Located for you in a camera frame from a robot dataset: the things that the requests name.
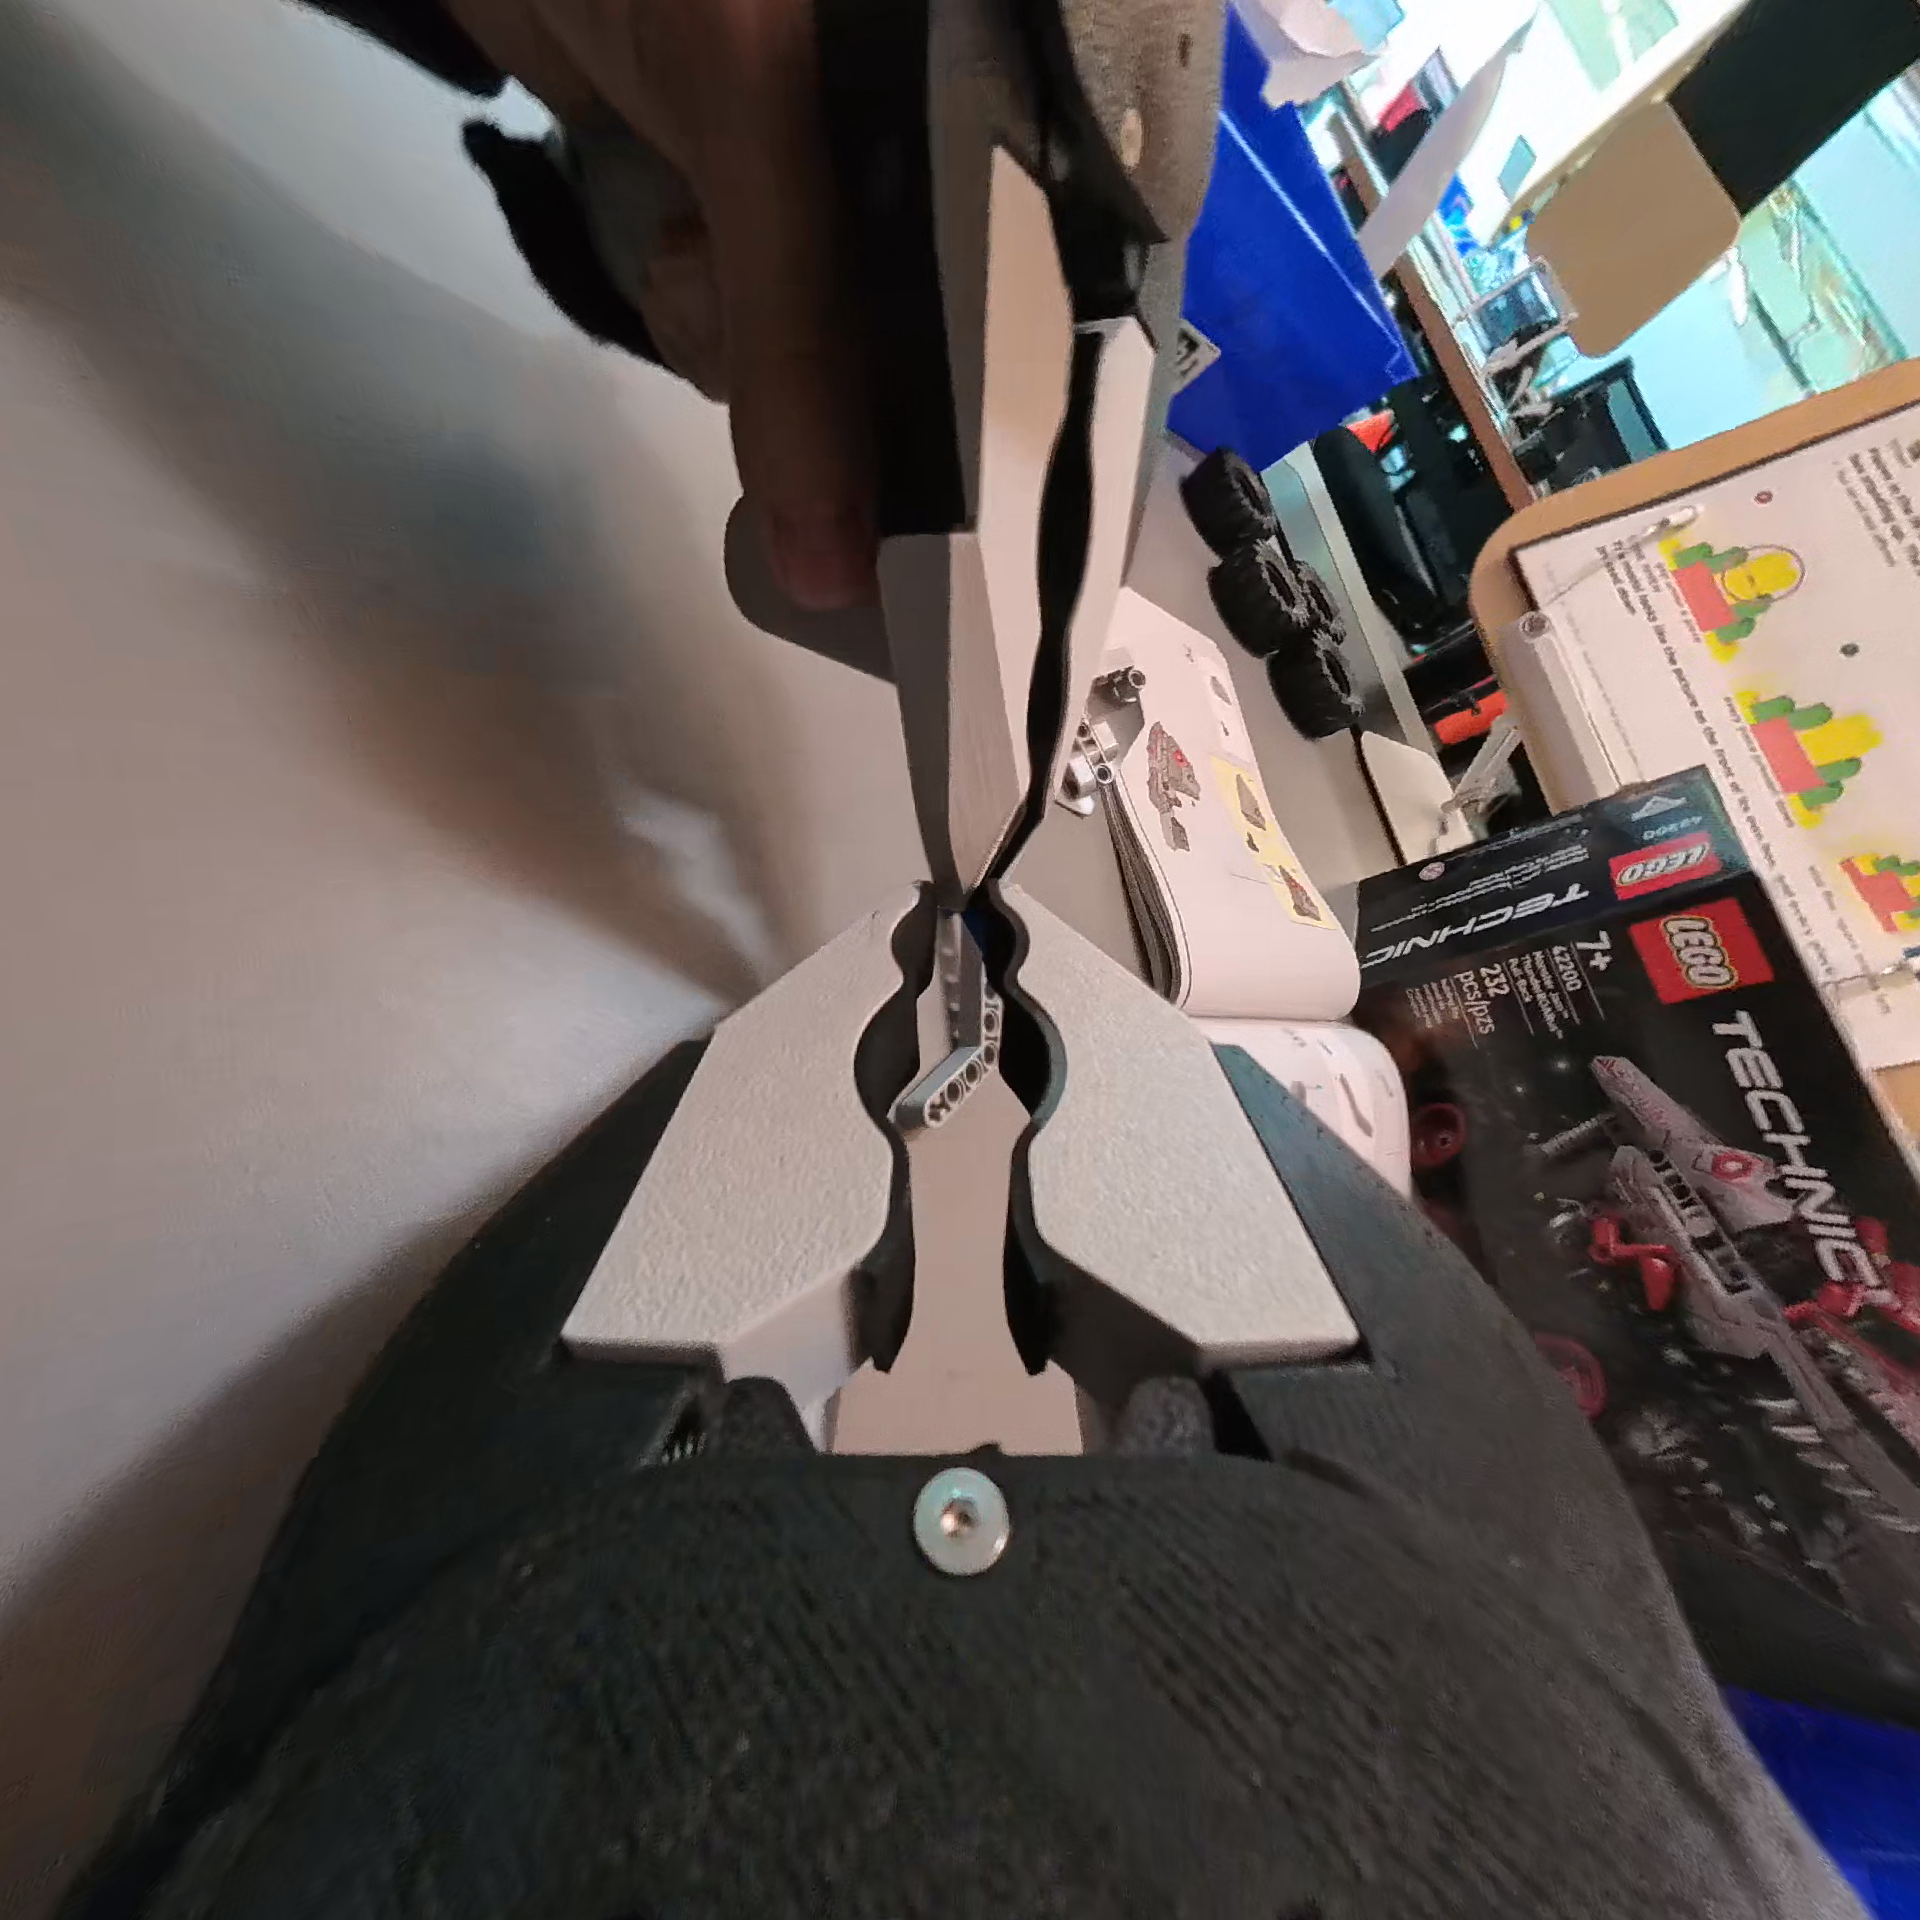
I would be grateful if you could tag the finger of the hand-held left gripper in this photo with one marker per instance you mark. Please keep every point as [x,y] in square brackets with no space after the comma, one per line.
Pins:
[1109,451]
[974,599]

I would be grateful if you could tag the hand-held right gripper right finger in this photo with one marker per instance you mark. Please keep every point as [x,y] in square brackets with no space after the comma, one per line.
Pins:
[1171,1186]

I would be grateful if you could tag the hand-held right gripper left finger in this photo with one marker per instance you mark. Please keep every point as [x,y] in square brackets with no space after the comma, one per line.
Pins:
[750,1186]

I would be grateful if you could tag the grey bent brick beam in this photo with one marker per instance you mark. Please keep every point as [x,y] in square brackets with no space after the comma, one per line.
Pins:
[949,1093]

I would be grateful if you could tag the person's left hand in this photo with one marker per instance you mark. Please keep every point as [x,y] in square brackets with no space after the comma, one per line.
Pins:
[750,224]

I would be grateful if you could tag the black toy tire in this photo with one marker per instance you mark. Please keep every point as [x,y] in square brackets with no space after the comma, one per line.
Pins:
[1228,500]
[1257,598]
[1326,604]
[1317,686]

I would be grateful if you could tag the grey brick assembly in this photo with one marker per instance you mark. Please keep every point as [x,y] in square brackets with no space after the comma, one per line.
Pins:
[1103,735]

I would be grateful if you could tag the blue storage bin white tag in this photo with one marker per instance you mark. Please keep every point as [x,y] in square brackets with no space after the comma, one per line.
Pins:
[1277,300]

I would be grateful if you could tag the crumpled white paper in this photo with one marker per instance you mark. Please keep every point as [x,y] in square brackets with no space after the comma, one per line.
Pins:
[1412,135]

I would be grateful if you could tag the white instruction booklet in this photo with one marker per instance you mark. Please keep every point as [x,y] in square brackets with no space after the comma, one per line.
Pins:
[1215,901]

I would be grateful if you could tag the pale board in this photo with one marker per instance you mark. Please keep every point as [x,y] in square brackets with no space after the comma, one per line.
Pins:
[1412,788]

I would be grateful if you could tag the black toy set box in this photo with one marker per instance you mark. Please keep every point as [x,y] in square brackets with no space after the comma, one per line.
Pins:
[1652,1200]

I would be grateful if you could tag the wooden board with printed sheet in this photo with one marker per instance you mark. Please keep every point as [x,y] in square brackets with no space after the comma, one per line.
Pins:
[1725,675]

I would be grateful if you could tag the blue plastic storage bin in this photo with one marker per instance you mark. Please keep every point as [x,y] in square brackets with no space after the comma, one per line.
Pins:
[1829,1799]

